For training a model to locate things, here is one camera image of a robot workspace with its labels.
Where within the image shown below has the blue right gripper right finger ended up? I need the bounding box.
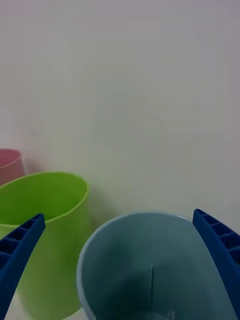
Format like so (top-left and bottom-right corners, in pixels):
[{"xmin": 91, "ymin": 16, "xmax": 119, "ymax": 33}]
[{"xmin": 192, "ymin": 208, "xmax": 240, "ymax": 320}]

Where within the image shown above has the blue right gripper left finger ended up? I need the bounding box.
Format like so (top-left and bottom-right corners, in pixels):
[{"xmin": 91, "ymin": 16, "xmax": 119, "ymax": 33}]
[{"xmin": 0, "ymin": 213, "xmax": 47, "ymax": 320}]

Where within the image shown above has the green plastic bin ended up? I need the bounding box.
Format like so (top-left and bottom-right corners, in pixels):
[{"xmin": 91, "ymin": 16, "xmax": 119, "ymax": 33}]
[{"xmin": 0, "ymin": 171, "xmax": 91, "ymax": 320}]

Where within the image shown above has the pale blue plastic bin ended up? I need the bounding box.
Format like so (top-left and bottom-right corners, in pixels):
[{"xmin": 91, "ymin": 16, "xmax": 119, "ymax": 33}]
[{"xmin": 76, "ymin": 211, "xmax": 239, "ymax": 320}]

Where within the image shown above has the pink plastic bin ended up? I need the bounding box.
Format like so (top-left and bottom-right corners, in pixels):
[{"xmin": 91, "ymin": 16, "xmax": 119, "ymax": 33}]
[{"xmin": 0, "ymin": 148, "xmax": 25, "ymax": 187}]

